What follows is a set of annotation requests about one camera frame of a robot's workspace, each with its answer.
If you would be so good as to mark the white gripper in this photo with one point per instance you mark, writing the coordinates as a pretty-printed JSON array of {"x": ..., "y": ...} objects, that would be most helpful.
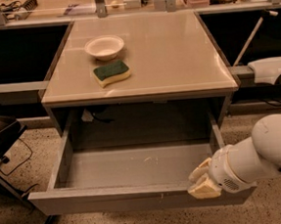
[{"x": 221, "y": 171}]

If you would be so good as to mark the grey top drawer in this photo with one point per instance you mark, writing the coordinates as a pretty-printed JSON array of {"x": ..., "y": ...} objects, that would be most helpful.
[{"x": 133, "y": 157}]

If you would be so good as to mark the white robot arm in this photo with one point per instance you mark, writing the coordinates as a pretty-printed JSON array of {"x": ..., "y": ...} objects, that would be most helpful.
[{"x": 237, "y": 167}]

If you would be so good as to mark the white robot base shell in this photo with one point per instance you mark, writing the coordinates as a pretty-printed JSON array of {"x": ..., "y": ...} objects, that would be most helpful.
[{"x": 266, "y": 70}]

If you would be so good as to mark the grey drawer cabinet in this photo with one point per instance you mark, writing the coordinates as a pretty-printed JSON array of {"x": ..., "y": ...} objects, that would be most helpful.
[{"x": 170, "y": 56}]

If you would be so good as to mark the green and yellow sponge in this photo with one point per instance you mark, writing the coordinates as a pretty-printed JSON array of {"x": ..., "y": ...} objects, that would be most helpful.
[{"x": 111, "y": 73}]

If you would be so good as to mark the white paper bowl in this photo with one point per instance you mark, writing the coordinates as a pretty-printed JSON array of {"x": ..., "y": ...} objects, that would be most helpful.
[{"x": 104, "y": 48}]

